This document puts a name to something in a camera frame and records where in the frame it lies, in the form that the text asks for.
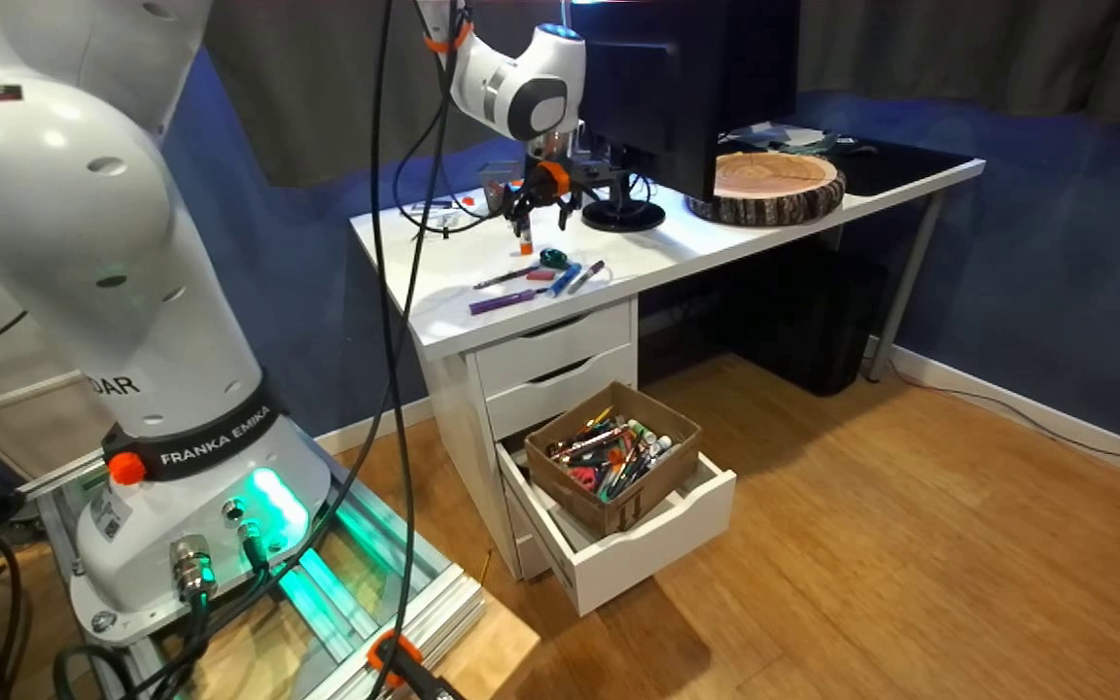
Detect black desk mat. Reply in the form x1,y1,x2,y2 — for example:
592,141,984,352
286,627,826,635
826,133,988,197

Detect grey desk leg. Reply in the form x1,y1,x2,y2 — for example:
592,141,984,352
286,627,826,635
862,192,951,384

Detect black computer monitor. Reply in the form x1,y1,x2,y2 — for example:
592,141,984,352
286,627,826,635
567,0,807,234

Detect orange strap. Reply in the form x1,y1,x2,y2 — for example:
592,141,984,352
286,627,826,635
419,14,476,63

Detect dark slim pen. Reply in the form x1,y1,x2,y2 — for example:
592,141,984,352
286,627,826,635
567,258,610,297

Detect black looping arm cable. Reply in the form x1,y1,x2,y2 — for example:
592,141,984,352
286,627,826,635
384,52,514,244

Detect brown cardboard box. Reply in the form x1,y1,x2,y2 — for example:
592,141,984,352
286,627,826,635
523,376,708,536

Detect grey curtain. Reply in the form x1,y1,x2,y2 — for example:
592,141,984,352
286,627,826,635
204,0,458,186

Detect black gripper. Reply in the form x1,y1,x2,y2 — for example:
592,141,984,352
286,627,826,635
493,144,592,240

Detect white closed drawer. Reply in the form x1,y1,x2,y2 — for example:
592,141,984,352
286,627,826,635
463,297,643,402
477,339,646,448

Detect white open drawer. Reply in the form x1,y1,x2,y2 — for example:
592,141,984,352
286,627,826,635
493,433,743,617

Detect black box under desk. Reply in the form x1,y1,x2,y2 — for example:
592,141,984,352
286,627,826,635
712,237,895,402

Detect black hanging cable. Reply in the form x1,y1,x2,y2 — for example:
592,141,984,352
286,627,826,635
362,0,435,664

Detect round wooden slab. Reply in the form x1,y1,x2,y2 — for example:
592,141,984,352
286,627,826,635
685,148,853,229

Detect orange cable clip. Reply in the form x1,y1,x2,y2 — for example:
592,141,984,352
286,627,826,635
362,631,427,692

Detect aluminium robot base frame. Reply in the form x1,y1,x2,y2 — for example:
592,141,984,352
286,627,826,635
13,477,546,700

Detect purple and black pen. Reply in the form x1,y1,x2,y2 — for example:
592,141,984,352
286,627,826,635
472,260,546,290

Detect white desk drawer unit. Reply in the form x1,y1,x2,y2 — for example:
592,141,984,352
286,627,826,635
415,290,649,578

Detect brown curtain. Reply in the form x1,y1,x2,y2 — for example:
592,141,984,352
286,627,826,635
796,0,1120,129

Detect thick purple marker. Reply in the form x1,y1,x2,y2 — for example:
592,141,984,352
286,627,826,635
468,285,551,320

